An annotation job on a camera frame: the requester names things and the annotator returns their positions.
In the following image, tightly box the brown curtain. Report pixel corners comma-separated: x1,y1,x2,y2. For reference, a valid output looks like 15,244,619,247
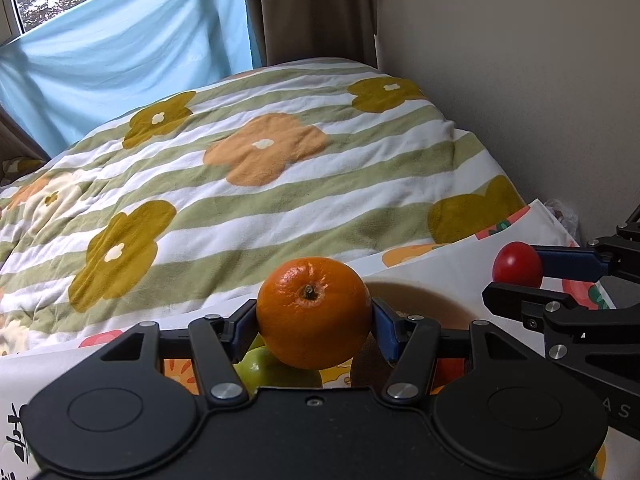
246,0,378,67
0,107,50,162

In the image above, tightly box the floral striped quilt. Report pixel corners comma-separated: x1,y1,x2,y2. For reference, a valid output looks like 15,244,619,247
1,58,524,356

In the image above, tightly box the green apple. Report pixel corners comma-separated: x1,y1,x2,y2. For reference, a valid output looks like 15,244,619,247
234,346,322,396

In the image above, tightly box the brown curtain right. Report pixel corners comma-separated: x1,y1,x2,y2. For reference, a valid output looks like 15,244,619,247
246,0,378,67

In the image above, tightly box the brown curtain left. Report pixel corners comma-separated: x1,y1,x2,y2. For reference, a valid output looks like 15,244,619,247
0,107,50,162

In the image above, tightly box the yellow cartoon ceramic plate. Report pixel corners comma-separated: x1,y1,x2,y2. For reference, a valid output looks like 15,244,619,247
163,280,606,479

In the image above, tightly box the white plastic bag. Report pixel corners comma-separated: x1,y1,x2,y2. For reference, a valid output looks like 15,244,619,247
544,200,580,242

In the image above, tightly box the white fruit print cloth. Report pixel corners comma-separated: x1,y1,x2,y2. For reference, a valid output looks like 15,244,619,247
0,198,640,480

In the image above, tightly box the light blue window cloth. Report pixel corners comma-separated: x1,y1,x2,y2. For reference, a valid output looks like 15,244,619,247
1,0,257,156

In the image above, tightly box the red cherry tomato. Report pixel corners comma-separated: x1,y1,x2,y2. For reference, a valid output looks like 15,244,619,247
492,242,544,288

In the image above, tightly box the medium orange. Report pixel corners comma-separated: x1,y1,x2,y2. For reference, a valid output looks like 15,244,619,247
256,257,372,370

